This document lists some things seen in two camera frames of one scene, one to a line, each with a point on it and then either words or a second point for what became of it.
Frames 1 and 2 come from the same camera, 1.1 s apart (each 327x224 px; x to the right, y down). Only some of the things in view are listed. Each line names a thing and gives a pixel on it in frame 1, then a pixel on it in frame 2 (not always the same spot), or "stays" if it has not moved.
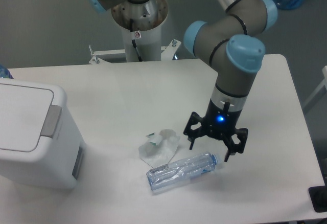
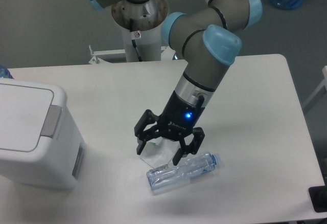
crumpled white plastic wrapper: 160,149 stays
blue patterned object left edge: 5,73 stays
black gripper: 220,122 to 176,120
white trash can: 40,142 stays
